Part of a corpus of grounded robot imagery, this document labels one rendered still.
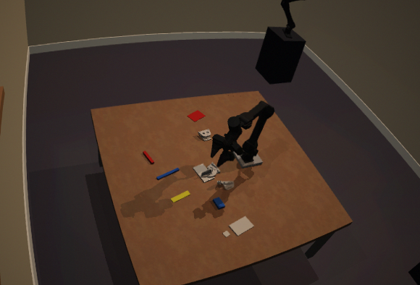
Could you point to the yellow flat bar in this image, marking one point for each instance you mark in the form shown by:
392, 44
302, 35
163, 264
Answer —
179, 197

